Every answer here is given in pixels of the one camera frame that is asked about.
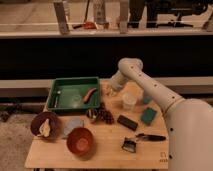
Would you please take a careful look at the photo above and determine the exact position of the dark purple grapes bunch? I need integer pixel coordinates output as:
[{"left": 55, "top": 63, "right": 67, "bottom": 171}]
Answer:
[{"left": 98, "top": 103, "right": 114, "bottom": 124}]

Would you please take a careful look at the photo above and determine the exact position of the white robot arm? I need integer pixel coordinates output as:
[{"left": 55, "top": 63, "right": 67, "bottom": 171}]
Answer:
[{"left": 109, "top": 58, "right": 213, "bottom": 171}]

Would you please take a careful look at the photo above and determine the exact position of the white paper cup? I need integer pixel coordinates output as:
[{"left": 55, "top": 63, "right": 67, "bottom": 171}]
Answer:
[{"left": 122, "top": 93, "right": 137, "bottom": 110}]

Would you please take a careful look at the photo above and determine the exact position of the blue-grey cup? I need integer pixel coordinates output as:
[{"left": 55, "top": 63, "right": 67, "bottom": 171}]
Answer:
[{"left": 143, "top": 92, "right": 152, "bottom": 104}]

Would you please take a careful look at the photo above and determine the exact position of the orange fruit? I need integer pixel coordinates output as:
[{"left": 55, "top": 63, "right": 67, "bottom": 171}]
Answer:
[{"left": 105, "top": 85, "right": 117, "bottom": 97}]

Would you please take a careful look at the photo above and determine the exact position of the black rectangular block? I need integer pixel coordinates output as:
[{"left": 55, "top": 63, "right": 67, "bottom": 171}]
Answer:
[{"left": 117, "top": 115, "right": 138, "bottom": 131}]

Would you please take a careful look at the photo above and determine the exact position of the green plastic tray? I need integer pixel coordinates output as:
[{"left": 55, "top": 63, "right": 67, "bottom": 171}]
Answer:
[{"left": 47, "top": 77, "right": 101, "bottom": 113}]

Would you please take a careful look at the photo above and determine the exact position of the teal green sponge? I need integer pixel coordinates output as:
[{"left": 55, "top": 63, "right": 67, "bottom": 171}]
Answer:
[{"left": 140, "top": 108, "right": 157, "bottom": 126}]

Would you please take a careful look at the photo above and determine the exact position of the metal spoon in tray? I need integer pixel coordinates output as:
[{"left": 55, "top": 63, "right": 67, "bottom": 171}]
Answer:
[{"left": 54, "top": 90, "right": 61, "bottom": 108}]

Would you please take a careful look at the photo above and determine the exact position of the grey cloth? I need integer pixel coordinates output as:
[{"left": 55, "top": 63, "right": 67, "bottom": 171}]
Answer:
[{"left": 63, "top": 119, "right": 84, "bottom": 138}]

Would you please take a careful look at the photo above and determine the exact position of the orange-brown bowl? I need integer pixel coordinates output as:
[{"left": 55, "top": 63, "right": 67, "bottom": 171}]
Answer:
[{"left": 66, "top": 127, "right": 94, "bottom": 156}]

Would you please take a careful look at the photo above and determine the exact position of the dark brown bowl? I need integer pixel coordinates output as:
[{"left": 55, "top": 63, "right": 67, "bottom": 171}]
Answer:
[{"left": 30, "top": 111, "right": 61, "bottom": 139}]

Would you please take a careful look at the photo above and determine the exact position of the yellow banana peel toy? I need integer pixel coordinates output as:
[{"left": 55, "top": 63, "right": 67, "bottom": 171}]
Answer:
[{"left": 39, "top": 119, "right": 50, "bottom": 137}]

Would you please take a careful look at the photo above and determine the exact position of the black-handled brush tool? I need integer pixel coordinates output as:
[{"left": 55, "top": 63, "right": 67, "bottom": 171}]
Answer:
[{"left": 122, "top": 133, "right": 166, "bottom": 153}]

